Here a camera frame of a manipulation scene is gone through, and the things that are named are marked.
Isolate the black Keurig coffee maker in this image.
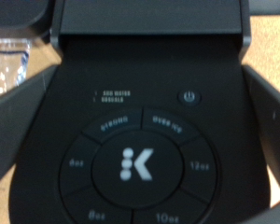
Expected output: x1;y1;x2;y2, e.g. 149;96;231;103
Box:
8;35;273;224

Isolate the clear water reservoir black lid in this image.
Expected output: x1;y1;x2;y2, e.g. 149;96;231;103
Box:
0;0;59;101

